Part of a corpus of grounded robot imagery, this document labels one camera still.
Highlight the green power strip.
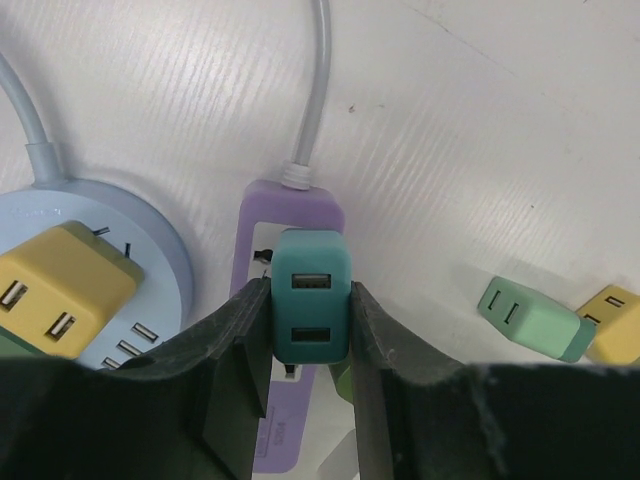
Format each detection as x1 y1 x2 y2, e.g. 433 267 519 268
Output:
317 361 360 480

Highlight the teal charger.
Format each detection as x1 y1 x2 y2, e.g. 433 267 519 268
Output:
271 229 352 365

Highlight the green charger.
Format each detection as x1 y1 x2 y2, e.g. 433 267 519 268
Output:
0 328 39 357
477 276 596 363

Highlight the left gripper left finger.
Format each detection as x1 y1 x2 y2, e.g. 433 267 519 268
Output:
1 278 270 479

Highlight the round blue power strip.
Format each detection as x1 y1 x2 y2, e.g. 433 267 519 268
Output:
1 180 194 369

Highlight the grey cord of purple strip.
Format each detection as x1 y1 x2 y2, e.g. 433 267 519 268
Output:
279 0 334 190

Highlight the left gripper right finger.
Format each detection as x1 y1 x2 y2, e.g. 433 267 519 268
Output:
350 282 639 479

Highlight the yellow charger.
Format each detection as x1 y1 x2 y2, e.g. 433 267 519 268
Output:
577 285 639 366
1 221 145 359

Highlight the purple power strip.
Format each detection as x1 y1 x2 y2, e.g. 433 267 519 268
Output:
230 180 345 474

